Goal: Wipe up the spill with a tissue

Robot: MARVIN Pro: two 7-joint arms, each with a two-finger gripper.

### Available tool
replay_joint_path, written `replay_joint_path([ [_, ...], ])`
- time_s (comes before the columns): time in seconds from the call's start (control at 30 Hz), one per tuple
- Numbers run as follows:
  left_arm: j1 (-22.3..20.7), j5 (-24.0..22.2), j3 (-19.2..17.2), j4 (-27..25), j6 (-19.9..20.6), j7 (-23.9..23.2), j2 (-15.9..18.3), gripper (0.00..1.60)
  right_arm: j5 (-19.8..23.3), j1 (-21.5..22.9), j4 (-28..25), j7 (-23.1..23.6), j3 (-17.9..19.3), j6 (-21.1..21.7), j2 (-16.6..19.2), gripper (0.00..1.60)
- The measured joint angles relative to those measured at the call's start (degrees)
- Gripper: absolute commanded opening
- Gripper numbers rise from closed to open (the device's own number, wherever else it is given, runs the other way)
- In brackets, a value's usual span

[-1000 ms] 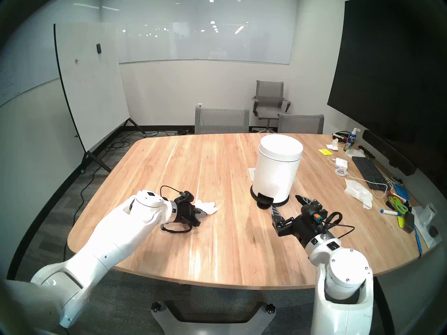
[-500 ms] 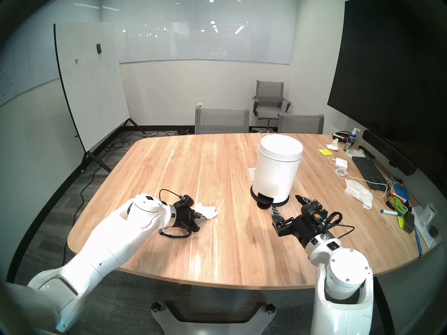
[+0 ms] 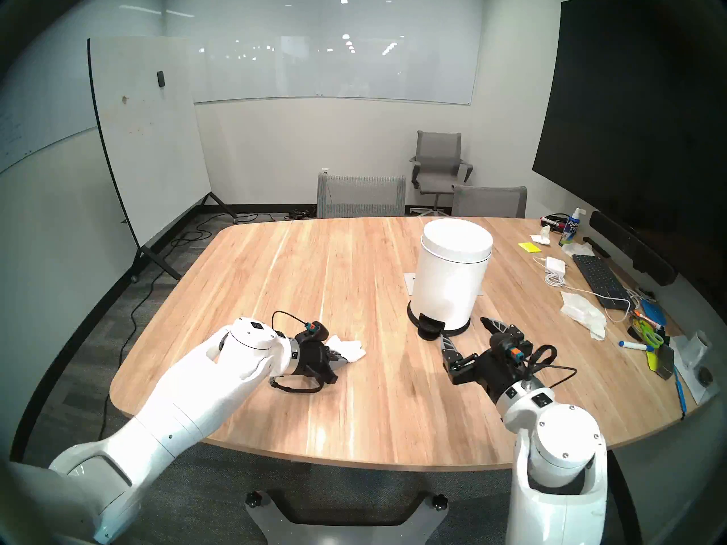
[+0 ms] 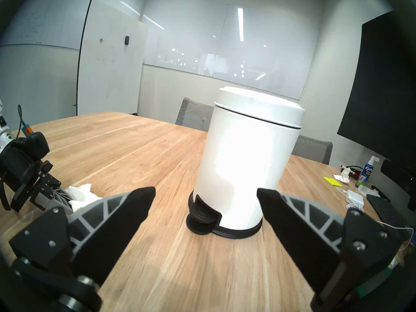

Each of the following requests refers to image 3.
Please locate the rolling whiteboard on stand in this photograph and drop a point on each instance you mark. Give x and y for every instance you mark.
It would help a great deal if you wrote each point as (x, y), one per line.
(147, 135)

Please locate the large crumpled white tissue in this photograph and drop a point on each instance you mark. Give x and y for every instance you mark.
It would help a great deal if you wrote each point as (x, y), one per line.
(582, 312)

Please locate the blue capped marker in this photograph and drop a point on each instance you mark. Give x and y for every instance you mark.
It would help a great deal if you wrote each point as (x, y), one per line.
(633, 344)

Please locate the grey fabric-back chair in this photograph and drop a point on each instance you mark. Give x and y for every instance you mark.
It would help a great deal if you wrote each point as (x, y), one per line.
(488, 203)

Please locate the bundle of whiteboard markers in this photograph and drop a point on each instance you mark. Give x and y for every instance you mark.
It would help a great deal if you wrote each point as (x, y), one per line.
(552, 220)

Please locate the black video soundbar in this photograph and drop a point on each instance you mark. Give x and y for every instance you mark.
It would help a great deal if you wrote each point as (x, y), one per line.
(630, 246)

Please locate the grey table outlet panel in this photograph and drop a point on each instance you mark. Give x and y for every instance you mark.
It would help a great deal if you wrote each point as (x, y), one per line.
(409, 283)

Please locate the black and yellow block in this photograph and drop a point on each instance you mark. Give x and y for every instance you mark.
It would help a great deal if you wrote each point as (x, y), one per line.
(663, 362)

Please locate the white pedal trash can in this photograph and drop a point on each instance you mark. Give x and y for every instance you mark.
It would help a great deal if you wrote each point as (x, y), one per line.
(448, 277)

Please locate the blue pen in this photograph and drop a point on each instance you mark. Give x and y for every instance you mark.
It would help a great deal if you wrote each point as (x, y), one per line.
(680, 393)

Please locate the yellow sticky notes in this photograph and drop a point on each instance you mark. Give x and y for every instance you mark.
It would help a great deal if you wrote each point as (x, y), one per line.
(530, 247)

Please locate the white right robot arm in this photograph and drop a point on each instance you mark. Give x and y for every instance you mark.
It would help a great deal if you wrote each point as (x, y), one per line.
(562, 453)

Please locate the large black wall screen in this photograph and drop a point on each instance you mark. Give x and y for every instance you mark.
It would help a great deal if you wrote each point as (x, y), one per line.
(625, 112)

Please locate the glass wall board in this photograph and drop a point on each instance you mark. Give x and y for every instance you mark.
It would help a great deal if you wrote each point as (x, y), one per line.
(341, 50)

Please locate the small crumpled white tissue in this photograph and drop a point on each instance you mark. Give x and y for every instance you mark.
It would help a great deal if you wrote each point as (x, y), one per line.
(541, 236)

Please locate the black round cap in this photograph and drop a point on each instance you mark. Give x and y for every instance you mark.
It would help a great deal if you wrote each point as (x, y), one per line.
(706, 376)

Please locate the white mug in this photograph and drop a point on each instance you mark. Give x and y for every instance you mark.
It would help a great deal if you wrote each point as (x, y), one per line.
(697, 348)

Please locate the white wiping tissue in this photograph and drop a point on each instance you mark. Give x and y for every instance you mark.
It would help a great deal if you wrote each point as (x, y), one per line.
(351, 349)

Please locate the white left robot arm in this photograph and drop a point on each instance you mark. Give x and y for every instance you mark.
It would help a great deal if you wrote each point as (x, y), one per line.
(187, 390)

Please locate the whiteboard cleaner spray bottle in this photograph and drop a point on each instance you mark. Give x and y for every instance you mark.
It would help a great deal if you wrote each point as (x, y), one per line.
(571, 231)

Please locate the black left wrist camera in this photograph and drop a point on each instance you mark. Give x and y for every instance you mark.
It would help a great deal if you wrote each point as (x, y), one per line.
(315, 332)

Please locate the grey mesh-back chair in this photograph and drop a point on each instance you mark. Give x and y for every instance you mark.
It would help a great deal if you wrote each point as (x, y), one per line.
(360, 197)

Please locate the flat white tissue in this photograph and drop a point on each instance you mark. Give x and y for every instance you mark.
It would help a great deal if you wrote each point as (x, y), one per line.
(577, 250)

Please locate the white paper sheet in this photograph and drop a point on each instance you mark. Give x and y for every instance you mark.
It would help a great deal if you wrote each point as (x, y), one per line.
(690, 382)

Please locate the blue flat pad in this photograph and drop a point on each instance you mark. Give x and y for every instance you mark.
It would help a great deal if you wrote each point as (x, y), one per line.
(652, 313)

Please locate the white power adapter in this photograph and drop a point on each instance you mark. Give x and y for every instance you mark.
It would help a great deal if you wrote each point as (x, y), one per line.
(556, 264)

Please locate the wall whiteboard with handwriting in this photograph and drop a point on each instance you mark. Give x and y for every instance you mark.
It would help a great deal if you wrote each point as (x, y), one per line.
(28, 118)

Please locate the black keyboard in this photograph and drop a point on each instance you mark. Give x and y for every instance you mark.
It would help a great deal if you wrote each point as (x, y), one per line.
(601, 280)

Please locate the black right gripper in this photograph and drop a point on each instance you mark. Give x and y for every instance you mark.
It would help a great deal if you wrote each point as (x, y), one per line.
(494, 373)

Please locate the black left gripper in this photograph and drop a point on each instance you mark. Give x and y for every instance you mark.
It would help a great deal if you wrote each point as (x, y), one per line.
(312, 359)

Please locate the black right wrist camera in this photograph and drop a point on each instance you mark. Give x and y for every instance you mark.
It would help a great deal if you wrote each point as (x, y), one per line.
(508, 348)

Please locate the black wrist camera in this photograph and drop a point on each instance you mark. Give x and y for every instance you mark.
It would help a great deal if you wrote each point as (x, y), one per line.
(315, 332)
(508, 348)

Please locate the grey swivel office chair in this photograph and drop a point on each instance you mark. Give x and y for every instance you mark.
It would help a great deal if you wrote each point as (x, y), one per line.
(437, 158)

